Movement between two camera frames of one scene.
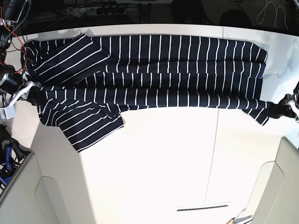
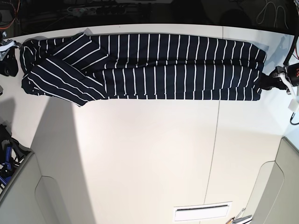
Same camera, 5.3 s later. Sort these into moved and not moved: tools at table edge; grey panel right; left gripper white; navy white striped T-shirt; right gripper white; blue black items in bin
Moved: navy white striped T-shirt; left gripper white; right gripper white
Not moved: tools at table edge; blue black items in bin; grey panel right
